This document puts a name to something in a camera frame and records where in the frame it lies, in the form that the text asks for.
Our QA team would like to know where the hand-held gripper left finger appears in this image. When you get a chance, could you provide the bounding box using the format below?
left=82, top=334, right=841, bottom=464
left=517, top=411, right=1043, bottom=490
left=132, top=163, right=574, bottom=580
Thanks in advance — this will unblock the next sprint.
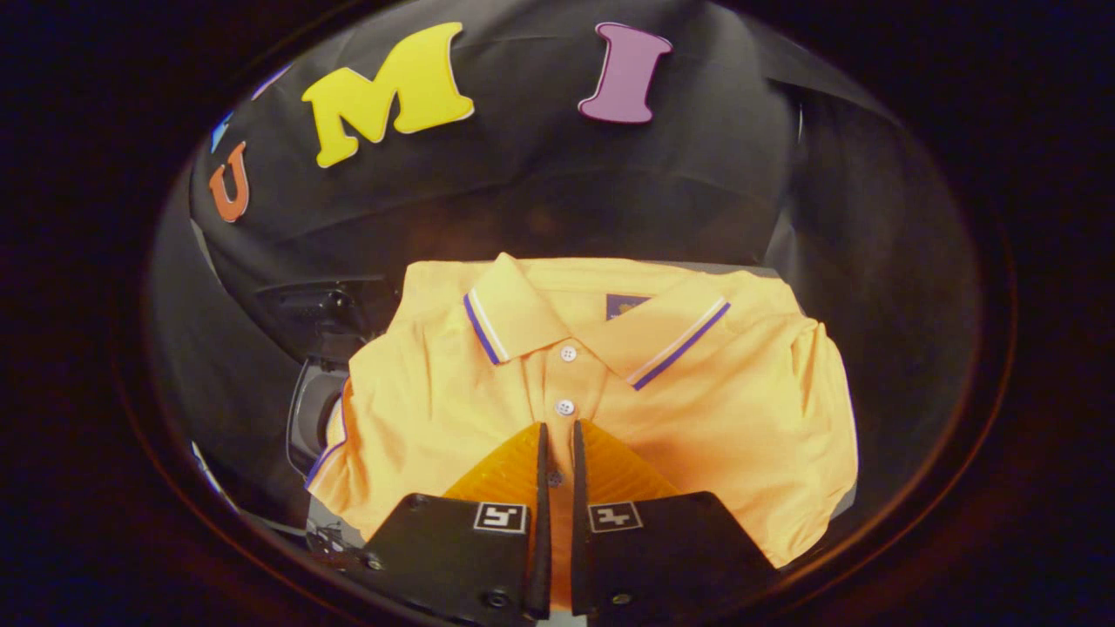
left=362, top=422, right=551, bottom=624

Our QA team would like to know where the orange polo shirt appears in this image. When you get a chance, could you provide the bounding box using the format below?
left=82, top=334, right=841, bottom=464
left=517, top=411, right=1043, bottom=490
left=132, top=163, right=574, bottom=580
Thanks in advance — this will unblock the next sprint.
left=305, top=253, right=860, bottom=610

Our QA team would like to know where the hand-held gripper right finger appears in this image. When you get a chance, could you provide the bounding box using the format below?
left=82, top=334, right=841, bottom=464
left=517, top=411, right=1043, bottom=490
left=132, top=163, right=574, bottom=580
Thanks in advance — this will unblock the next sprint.
left=571, top=420, right=778, bottom=621

